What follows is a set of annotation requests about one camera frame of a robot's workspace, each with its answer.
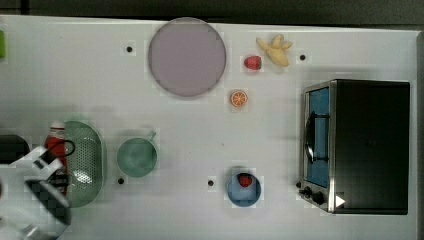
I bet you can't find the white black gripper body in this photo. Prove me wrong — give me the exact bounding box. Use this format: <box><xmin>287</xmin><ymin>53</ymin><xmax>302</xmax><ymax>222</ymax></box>
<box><xmin>10</xmin><ymin>146</ymin><xmax>65</xmax><ymax>180</ymax></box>

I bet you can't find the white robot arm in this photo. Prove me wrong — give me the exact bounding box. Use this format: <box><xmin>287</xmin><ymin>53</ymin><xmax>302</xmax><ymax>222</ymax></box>
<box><xmin>0</xmin><ymin>146</ymin><xmax>72</xmax><ymax>240</ymax></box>

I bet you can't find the green oval strainer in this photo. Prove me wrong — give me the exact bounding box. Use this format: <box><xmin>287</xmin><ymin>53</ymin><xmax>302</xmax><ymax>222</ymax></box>
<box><xmin>65</xmin><ymin>121</ymin><xmax>105</xmax><ymax>208</ymax></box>

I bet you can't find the black cylinder object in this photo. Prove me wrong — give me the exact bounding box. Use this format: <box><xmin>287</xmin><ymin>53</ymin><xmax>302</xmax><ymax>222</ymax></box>
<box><xmin>0</xmin><ymin>135</ymin><xmax>30</xmax><ymax>164</ymax></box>

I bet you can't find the green cup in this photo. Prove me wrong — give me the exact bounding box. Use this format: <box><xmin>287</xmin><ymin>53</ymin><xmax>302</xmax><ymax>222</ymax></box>
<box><xmin>117</xmin><ymin>131</ymin><xmax>158</xmax><ymax>178</ymax></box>

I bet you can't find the green marker object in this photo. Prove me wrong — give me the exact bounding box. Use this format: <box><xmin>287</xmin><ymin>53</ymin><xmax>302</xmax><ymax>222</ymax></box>
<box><xmin>0</xmin><ymin>31</ymin><xmax>6</xmax><ymax>58</ymax></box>

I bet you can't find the blue bowl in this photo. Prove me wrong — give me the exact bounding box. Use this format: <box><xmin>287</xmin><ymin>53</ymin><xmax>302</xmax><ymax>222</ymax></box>
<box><xmin>226</xmin><ymin>172</ymin><xmax>262</xmax><ymax>207</ymax></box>

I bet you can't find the red strawberry in bowl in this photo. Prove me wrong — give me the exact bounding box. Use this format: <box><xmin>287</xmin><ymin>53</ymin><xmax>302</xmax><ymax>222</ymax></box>
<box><xmin>238</xmin><ymin>173</ymin><xmax>253</xmax><ymax>188</ymax></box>

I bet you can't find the orange slice toy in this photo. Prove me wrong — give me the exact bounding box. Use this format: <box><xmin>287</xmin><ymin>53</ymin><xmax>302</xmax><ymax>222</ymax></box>
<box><xmin>230</xmin><ymin>90</ymin><xmax>248</xmax><ymax>107</ymax></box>

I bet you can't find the red strawberry toy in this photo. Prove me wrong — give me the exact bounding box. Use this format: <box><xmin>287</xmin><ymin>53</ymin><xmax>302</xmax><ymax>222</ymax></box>
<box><xmin>244</xmin><ymin>55</ymin><xmax>262</xmax><ymax>70</ymax></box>

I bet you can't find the yellow banana bunch toy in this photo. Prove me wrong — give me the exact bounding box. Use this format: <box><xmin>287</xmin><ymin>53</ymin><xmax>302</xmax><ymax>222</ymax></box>
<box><xmin>256</xmin><ymin>34</ymin><xmax>293</xmax><ymax>67</ymax></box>

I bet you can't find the black toaster oven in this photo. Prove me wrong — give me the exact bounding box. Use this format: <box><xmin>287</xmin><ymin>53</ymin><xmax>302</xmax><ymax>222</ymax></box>
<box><xmin>296</xmin><ymin>79</ymin><xmax>410</xmax><ymax>215</ymax></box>

